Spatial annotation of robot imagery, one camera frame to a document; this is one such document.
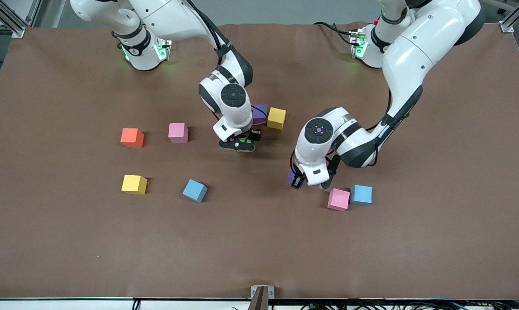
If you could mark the purple foam cube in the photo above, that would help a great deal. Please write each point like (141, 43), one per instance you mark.
(262, 113)
(290, 177)

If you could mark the yellow foam cube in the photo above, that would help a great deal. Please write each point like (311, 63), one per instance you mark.
(276, 118)
(134, 184)

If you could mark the pink foam cube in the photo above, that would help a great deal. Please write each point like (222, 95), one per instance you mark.
(178, 132)
(338, 199)

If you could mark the light blue foam cube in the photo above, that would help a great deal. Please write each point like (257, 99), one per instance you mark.
(194, 190)
(361, 194)

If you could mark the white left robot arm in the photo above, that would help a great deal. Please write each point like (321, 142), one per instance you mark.
(410, 51)

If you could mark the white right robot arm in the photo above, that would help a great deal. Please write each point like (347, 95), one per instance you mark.
(240, 116)

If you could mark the brown table cover mat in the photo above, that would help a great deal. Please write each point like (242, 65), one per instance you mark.
(259, 241)

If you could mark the orange foam cube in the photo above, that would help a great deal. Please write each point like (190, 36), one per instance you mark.
(132, 137)

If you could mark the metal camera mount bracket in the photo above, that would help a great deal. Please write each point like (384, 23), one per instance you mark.
(261, 295)

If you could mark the aluminium frame profile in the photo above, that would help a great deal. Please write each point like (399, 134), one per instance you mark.
(507, 26)
(13, 23)

